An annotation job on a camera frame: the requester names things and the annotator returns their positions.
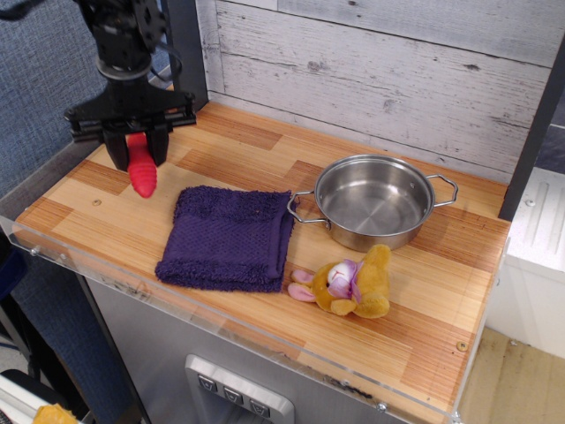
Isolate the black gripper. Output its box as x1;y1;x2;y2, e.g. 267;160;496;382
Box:
64;77;196;171

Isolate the red handled metal spoon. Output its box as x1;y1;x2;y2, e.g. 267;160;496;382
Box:
126;132;157;199

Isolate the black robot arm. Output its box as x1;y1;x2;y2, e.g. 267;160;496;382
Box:
1;1;196;174

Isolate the purple folded cloth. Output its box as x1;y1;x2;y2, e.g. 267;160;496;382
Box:
155;185;294;293

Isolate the clear acrylic edge guard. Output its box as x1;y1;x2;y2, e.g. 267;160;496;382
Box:
0;65;513;421

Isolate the stainless steel pot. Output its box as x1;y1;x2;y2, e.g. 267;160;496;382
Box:
287;154;459;252

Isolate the yellow plush bunny toy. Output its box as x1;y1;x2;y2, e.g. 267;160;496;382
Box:
288;245;391;319

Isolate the silver dispenser panel with buttons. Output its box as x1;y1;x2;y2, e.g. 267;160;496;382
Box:
185;354;295;423

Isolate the yellow black object bottom left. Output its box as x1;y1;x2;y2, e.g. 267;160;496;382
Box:
32;404;79;424

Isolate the white appliance at right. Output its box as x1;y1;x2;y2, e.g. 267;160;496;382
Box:
486;168;564;358

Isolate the dark grey left post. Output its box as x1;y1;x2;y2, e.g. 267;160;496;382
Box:
161;0;208;112

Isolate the dark grey post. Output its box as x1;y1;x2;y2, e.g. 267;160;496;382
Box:
161;0;208;112
498;39;564;222

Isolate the dark grey right post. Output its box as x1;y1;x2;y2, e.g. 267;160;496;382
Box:
498;39;564;222

